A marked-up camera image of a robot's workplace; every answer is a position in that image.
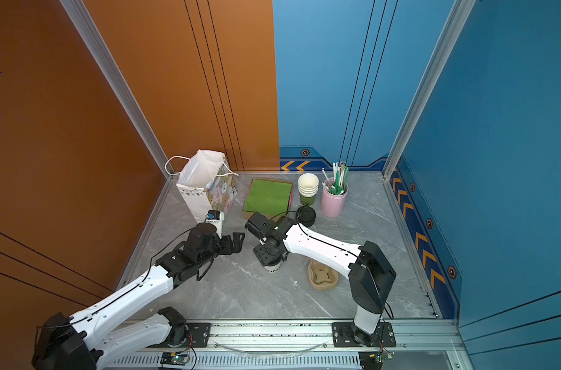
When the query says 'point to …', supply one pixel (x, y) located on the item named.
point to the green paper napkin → (268, 196)
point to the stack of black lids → (305, 215)
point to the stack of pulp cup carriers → (321, 276)
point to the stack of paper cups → (308, 184)
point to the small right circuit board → (372, 360)
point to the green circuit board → (171, 358)
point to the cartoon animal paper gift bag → (206, 183)
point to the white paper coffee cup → (272, 268)
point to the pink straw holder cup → (333, 205)
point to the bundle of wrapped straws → (340, 179)
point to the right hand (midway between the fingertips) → (270, 256)
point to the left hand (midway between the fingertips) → (236, 231)
